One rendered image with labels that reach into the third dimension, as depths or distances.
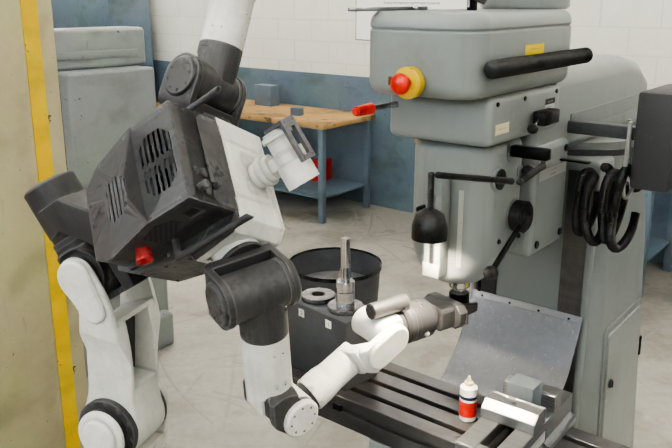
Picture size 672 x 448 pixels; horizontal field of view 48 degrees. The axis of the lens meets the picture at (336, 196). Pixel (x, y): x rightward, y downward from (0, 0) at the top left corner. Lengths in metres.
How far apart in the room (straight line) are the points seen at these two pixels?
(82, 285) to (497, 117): 0.89
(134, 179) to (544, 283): 1.16
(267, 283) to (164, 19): 7.77
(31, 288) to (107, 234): 1.60
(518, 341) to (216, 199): 1.07
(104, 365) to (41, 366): 1.45
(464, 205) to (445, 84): 0.29
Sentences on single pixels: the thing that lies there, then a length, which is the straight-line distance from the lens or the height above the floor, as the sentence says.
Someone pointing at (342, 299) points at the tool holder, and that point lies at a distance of 1.91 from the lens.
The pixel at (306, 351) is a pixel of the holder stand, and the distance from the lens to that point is 2.01.
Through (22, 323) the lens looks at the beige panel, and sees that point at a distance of 3.05.
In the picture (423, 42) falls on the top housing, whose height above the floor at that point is 1.83.
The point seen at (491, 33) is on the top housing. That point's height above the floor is 1.85.
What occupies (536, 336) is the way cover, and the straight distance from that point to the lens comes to 2.10.
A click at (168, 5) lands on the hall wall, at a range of 8.92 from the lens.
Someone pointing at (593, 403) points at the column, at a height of 0.87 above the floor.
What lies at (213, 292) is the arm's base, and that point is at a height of 1.43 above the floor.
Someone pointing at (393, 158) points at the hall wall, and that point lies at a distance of 6.95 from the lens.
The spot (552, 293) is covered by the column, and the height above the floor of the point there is 1.16.
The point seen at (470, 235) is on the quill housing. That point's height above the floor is 1.43.
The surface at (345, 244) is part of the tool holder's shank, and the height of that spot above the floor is 1.32.
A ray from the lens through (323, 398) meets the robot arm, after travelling 1.55.
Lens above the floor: 1.92
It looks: 15 degrees down
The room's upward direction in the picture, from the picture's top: straight up
